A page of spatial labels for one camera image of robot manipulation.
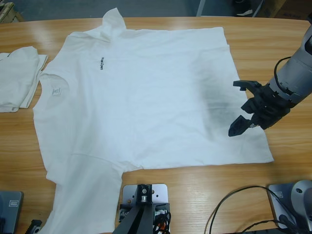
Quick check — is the white metal post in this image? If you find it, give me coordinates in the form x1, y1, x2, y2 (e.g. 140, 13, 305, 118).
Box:
196, 0, 208, 17

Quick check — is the white block with dark post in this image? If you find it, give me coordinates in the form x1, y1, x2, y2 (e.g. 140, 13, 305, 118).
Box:
116, 183, 172, 234

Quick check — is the wooden pallet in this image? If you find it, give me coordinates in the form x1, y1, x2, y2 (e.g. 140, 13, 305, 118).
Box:
0, 1, 25, 24

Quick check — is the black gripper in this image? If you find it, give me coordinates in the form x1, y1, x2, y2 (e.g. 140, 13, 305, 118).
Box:
228, 79, 294, 138

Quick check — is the white Unitree T-shirt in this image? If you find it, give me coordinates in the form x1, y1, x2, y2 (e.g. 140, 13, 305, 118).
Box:
0, 46, 49, 114
33, 7, 274, 234

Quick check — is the black white shoe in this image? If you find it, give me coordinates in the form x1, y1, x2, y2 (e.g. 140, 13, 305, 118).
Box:
228, 0, 254, 17

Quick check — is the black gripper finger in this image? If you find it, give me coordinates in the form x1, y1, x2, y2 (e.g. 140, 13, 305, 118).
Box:
28, 219, 43, 234

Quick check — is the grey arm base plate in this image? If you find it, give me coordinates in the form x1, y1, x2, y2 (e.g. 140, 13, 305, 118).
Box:
0, 190, 23, 234
268, 180, 312, 231

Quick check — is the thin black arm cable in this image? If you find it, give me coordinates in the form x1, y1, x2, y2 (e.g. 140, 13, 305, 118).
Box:
273, 56, 293, 91

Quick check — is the brown cardboard box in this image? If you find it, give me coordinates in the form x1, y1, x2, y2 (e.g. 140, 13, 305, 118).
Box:
256, 0, 312, 21

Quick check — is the black cable at base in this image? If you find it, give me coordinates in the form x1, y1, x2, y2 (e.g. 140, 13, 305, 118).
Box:
204, 185, 298, 234

